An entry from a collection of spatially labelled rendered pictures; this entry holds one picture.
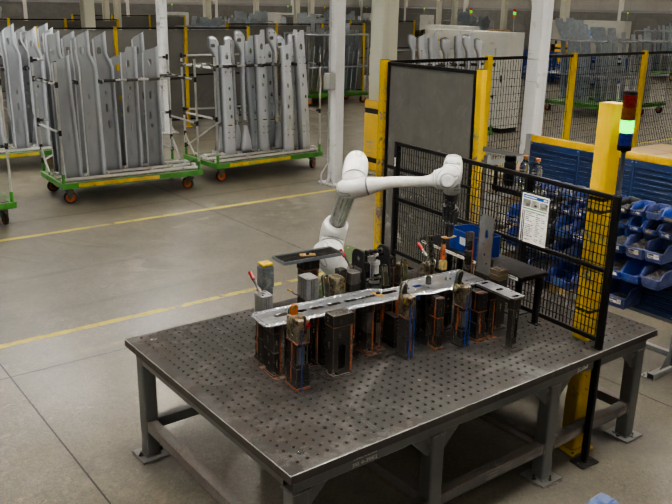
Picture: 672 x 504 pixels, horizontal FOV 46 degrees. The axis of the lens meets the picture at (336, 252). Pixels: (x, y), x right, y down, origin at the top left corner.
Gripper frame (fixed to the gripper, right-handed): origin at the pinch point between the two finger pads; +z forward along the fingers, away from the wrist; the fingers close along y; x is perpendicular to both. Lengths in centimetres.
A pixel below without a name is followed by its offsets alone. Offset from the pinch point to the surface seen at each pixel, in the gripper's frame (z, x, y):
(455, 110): -35, 155, -177
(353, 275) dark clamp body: 22, -52, -16
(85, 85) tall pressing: -13, 2, -701
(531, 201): -11, 54, 7
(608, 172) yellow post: -36, 60, 53
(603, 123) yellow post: -61, 58, 48
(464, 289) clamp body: 25.4, -8.4, 24.5
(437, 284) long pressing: 28.9, -9.4, 3.9
